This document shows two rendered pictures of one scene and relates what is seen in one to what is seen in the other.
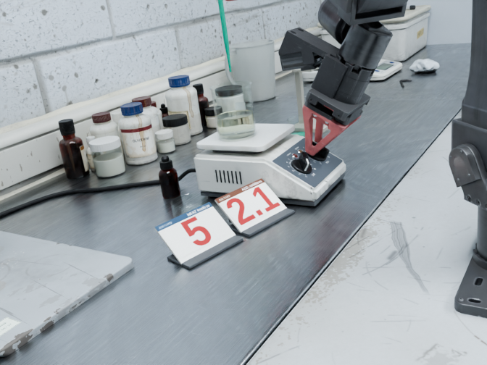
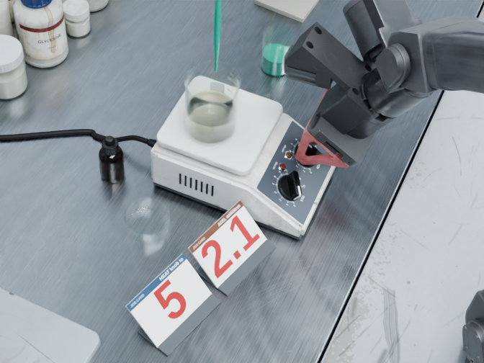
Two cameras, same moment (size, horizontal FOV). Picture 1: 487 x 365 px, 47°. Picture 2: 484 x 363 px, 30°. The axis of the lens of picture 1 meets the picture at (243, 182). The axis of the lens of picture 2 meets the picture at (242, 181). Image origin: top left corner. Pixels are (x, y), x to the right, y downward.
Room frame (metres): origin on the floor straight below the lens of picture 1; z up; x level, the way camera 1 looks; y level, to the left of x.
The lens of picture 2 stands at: (0.14, 0.12, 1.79)
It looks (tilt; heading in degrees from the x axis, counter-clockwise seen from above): 52 degrees down; 347
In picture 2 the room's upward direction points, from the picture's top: 6 degrees clockwise
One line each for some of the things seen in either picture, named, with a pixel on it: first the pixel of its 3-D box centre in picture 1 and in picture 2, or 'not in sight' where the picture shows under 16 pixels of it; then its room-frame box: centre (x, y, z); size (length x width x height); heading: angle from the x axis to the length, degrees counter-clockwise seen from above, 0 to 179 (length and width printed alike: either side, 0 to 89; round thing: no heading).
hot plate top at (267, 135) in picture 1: (246, 136); (220, 124); (0.84, -0.01, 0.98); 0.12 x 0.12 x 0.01; 58
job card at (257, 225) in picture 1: (255, 206); (232, 247); (0.70, -0.01, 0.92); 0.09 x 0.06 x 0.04; 131
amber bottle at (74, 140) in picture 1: (72, 148); not in sight; (1.02, 0.31, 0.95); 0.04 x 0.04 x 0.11
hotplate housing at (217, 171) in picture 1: (264, 163); (238, 154); (0.83, -0.04, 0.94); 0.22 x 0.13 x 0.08; 58
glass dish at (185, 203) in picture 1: (190, 206); (147, 221); (0.76, 0.08, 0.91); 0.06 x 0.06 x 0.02
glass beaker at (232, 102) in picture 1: (235, 112); (212, 107); (0.83, 0.00, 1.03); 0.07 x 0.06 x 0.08; 21
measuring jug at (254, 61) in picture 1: (250, 72); not in sight; (1.52, -0.06, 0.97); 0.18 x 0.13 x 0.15; 136
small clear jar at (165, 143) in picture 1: (165, 141); (76, 18); (1.11, 0.15, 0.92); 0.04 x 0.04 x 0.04
